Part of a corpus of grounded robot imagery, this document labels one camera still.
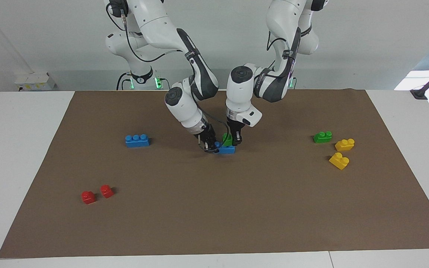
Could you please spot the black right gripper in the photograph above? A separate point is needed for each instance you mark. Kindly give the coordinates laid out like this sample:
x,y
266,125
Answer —
x,y
206,134

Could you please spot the blue three-stud toy brick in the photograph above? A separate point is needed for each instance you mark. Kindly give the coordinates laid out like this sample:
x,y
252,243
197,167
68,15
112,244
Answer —
x,y
226,150
137,141

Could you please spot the red small toy brick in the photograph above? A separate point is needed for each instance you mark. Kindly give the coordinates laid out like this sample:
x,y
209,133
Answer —
x,y
88,198
107,192

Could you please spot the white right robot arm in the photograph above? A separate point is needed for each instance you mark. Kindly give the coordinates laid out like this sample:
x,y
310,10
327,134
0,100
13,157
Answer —
x,y
155,26

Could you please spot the white wall socket box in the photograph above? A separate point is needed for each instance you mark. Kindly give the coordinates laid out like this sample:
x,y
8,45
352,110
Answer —
x,y
32,82

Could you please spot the yellow two-stud toy brick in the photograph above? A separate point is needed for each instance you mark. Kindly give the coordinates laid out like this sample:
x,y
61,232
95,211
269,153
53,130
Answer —
x,y
338,161
344,145

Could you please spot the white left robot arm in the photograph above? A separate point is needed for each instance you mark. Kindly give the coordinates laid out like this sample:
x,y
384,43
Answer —
x,y
274,85

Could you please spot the green two-stud toy brick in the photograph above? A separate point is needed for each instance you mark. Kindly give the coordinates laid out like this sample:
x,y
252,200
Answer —
x,y
322,137
228,140

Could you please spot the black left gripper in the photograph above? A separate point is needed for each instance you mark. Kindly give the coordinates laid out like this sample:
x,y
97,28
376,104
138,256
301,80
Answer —
x,y
235,125

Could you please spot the brown table mat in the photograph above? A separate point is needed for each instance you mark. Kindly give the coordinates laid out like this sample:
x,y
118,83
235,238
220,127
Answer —
x,y
214,208

